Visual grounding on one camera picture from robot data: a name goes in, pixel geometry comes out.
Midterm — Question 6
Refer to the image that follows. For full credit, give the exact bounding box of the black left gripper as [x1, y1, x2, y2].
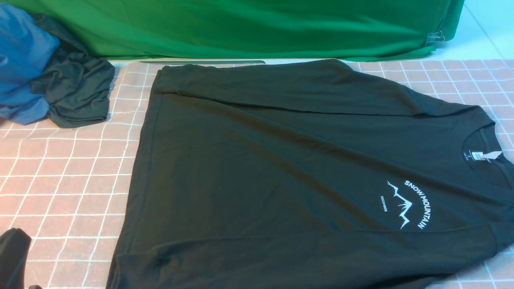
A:
[0, 228, 31, 289]

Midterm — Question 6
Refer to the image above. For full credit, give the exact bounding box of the dark gray long-sleeve shirt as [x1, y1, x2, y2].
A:
[106, 60, 513, 289]

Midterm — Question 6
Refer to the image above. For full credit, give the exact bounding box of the pink grid tablecloth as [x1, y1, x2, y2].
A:
[0, 60, 514, 289]

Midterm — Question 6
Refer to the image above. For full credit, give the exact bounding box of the crumpled dark gray garment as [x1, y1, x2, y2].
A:
[31, 14, 115, 128]

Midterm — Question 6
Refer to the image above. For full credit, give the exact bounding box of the blue garment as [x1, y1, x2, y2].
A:
[0, 2, 59, 125]

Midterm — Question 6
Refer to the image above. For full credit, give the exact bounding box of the green backdrop cloth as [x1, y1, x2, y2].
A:
[8, 0, 464, 61]

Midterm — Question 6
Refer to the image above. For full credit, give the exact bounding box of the metal binder clip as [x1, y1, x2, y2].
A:
[425, 31, 446, 46]

